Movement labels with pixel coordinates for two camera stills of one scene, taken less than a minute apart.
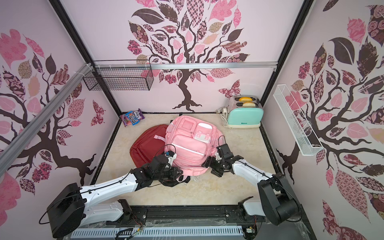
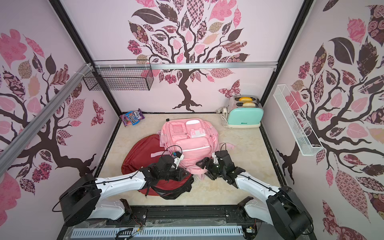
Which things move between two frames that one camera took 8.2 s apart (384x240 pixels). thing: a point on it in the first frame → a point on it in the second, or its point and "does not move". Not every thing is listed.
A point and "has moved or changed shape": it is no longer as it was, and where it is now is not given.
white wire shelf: x=304 y=136 does not move
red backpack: x=145 y=146 has moved or changed shape
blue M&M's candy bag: x=131 y=115 does not move
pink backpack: x=192 y=140 does not move
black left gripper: x=173 y=170 does not move
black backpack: x=171 y=182 has moved or changed shape
